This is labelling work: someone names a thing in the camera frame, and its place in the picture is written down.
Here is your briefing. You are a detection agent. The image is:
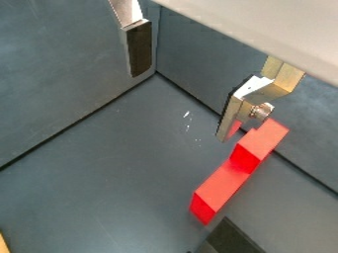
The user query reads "red cross-shaped block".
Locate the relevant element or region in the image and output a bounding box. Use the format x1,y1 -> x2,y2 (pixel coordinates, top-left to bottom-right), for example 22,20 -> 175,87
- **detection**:
189,119 -> 288,225

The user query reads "black angle bracket holder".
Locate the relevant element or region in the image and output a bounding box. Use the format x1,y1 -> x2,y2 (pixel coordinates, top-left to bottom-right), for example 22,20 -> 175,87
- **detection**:
193,217 -> 267,253

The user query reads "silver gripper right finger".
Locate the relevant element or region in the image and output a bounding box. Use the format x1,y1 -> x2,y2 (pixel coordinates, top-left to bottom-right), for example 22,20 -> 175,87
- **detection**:
216,56 -> 304,142

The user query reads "yellow base board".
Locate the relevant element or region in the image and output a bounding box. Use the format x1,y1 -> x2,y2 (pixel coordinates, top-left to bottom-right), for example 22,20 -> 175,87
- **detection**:
0,233 -> 10,253

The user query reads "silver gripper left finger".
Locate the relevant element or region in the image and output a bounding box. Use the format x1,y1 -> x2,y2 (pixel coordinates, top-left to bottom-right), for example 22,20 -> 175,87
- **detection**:
108,0 -> 152,77

